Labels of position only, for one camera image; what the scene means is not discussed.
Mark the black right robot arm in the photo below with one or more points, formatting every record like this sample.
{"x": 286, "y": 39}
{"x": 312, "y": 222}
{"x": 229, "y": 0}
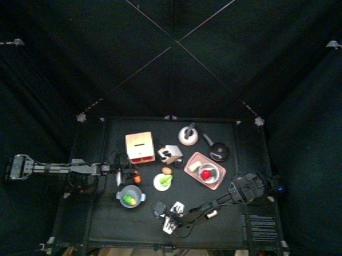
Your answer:
{"x": 242, "y": 191}

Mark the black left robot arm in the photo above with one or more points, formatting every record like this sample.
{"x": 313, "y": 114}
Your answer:
{"x": 58, "y": 167}

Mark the orange toy food piece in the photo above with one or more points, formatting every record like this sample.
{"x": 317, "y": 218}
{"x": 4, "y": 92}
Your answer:
{"x": 138, "y": 179}

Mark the white sushi piece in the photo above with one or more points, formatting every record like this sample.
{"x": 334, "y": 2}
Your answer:
{"x": 194, "y": 165}

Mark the dark grey rounded toy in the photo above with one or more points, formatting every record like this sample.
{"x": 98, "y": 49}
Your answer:
{"x": 159, "y": 208}

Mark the grey-blue toy pot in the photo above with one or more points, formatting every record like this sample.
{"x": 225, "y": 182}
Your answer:
{"x": 123, "y": 194}

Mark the wooden toy toaster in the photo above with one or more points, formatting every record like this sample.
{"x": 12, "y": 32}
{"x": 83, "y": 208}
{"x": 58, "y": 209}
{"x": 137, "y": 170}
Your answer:
{"x": 141, "y": 147}

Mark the small white plate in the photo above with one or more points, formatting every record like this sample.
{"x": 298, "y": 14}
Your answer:
{"x": 158, "y": 184}

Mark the yellow-green toy fruit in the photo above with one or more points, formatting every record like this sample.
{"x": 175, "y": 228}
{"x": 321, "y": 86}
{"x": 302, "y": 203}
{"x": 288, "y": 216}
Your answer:
{"x": 130, "y": 200}

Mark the green toy vegetable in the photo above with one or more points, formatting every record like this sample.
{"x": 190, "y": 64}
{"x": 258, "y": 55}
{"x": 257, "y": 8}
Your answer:
{"x": 166, "y": 180}

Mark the small brown toy ball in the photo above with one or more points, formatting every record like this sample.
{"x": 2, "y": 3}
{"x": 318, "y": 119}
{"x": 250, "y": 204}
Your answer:
{"x": 166, "y": 170}

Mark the white wooden cube block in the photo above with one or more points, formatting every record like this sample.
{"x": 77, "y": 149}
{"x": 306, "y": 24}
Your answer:
{"x": 170, "y": 153}

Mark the small black round toy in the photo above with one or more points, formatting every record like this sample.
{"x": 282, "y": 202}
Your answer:
{"x": 179, "y": 163}

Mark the red toy fruit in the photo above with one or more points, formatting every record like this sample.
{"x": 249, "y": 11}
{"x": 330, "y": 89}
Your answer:
{"x": 206, "y": 175}

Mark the pink rectangular tray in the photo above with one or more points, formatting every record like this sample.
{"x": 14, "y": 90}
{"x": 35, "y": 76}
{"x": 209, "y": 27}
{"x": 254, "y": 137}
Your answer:
{"x": 219, "y": 182}

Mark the grey metal bowl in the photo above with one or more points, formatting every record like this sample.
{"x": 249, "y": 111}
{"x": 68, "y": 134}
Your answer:
{"x": 214, "y": 168}

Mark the white text label sticker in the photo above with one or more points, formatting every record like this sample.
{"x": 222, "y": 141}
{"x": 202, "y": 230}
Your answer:
{"x": 262, "y": 226}

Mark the black toy frying pan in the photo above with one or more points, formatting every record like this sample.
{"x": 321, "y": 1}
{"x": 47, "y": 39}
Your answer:
{"x": 218, "y": 151}

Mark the grey frame clamp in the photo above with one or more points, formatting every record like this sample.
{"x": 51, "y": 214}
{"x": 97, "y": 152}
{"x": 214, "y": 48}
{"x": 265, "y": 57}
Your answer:
{"x": 170, "y": 117}
{"x": 333, "y": 44}
{"x": 260, "y": 121}
{"x": 18, "y": 42}
{"x": 81, "y": 117}

